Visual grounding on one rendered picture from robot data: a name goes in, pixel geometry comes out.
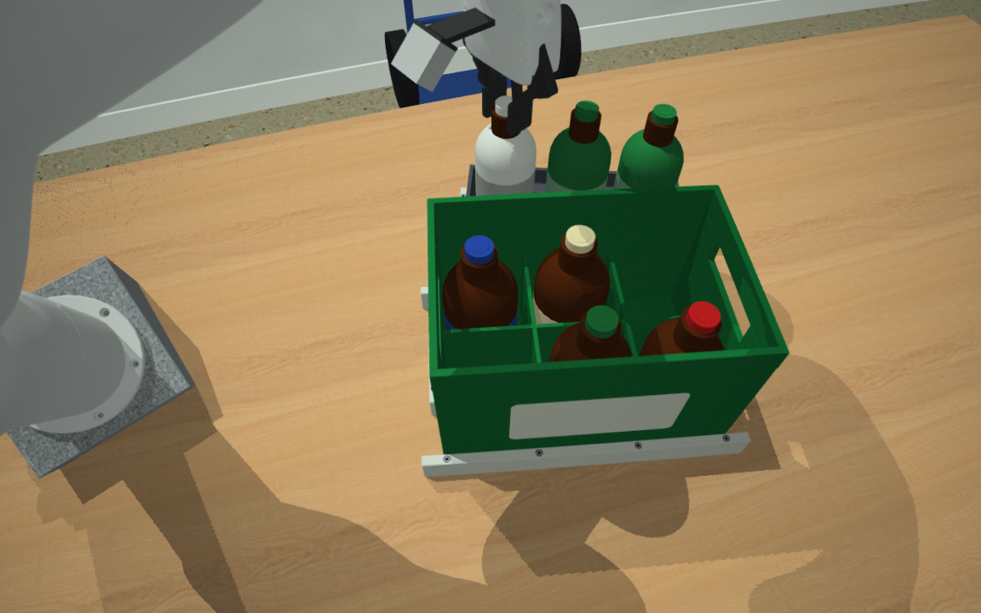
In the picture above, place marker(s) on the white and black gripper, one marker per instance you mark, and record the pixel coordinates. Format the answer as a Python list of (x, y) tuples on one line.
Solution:
[(500, 51)]

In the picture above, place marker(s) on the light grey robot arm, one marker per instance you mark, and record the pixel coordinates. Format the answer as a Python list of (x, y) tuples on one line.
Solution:
[(62, 64)]

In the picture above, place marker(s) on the brown glass bottle with blue cap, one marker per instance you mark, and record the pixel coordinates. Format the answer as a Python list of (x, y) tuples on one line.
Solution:
[(480, 291)]

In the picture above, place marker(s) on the brown bottle with red cap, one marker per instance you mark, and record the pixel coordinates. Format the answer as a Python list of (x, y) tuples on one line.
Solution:
[(696, 331)]

